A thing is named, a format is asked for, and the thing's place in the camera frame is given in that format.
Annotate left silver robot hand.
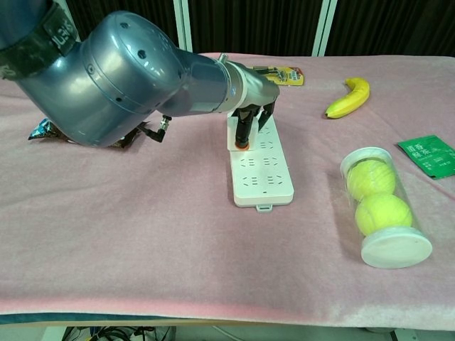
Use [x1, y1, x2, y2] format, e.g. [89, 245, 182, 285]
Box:
[232, 67, 282, 152]

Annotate white power strip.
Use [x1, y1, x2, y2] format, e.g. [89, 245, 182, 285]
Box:
[227, 109, 295, 214]

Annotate yellow razor blister pack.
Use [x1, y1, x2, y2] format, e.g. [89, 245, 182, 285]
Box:
[252, 65, 306, 87]

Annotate yellow banana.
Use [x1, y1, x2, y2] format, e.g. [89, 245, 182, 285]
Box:
[323, 77, 371, 120]

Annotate yellow tennis ball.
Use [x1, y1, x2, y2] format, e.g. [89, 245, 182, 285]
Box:
[355, 193, 413, 237]
[346, 159, 397, 205]

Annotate pink table cloth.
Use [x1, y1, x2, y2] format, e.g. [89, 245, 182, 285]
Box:
[0, 52, 455, 328]

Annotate green tea sachet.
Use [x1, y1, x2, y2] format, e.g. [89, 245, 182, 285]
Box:
[397, 134, 455, 181]

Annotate clear tennis ball tube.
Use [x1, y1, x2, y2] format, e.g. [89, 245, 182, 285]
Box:
[340, 147, 434, 270]

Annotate dark chocolate snack packet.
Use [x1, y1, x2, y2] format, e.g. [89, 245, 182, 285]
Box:
[27, 117, 150, 152]

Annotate white partition frame post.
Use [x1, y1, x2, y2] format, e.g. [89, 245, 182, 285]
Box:
[173, 0, 194, 53]
[311, 0, 338, 57]

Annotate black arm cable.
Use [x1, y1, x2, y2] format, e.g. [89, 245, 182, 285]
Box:
[141, 115, 172, 144]

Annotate black floor cable bundle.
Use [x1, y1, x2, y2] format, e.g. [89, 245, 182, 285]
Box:
[63, 325, 172, 341]

